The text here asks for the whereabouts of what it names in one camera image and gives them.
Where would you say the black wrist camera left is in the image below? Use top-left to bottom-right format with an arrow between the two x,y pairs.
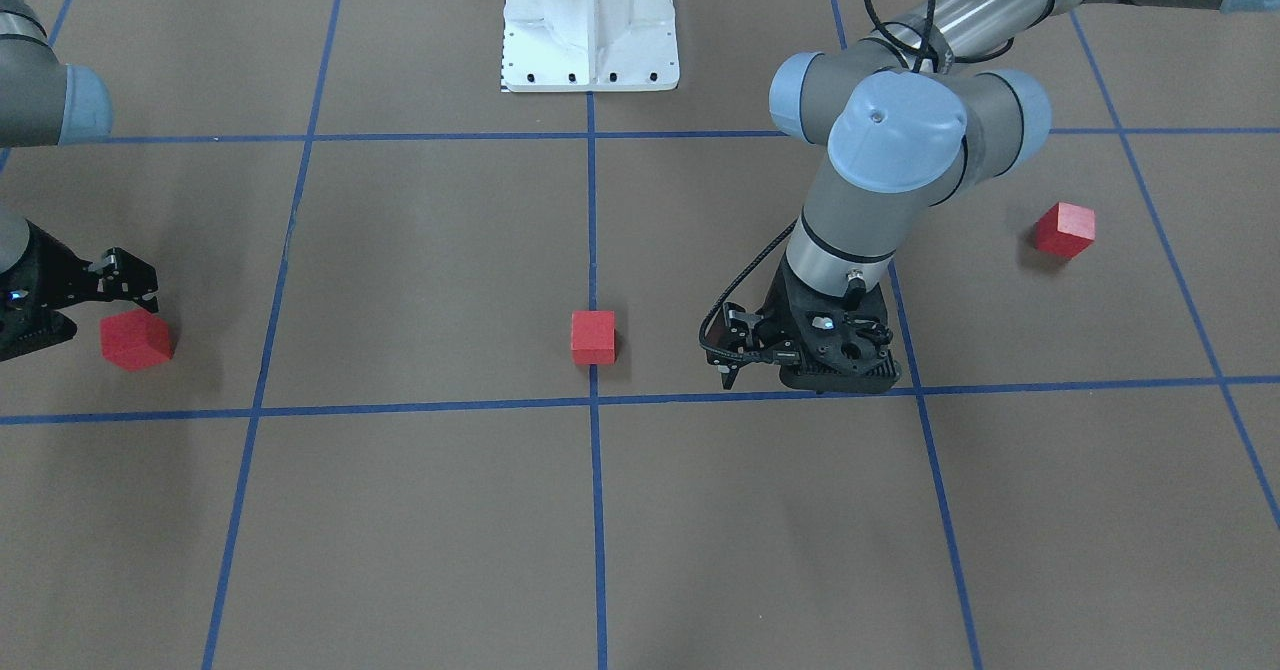
698,302 -> 801,374

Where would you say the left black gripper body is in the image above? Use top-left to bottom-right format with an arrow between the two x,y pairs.
765,260 -> 902,395

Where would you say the red block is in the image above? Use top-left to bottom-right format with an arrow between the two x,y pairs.
570,310 -> 618,366
99,309 -> 174,372
1033,202 -> 1097,260

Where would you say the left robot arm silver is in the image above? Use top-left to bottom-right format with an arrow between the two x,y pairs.
699,0 -> 1277,395

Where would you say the white pedestal column base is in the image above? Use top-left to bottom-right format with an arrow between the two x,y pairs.
500,0 -> 681,94

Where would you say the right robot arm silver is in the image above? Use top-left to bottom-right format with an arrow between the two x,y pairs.
1,0 -> 113,361

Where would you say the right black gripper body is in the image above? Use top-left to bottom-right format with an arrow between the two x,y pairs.
1,222 -> 106,363

